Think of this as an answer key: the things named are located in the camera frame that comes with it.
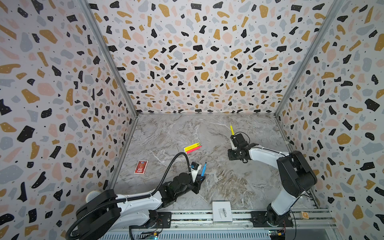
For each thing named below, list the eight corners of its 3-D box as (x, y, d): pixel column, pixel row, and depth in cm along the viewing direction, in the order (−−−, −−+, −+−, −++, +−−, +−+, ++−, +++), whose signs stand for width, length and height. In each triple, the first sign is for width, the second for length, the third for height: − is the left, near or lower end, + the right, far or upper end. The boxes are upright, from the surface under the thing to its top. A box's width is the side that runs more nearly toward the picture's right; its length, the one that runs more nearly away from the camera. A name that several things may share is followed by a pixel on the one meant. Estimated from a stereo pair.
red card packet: (135, 173, 92) (133, 172, 90) (140, 161, 97) (138, 159, 95) (143, 174, 91) (142, 172, 90) (147, 162, 97) (146, 160, 95)
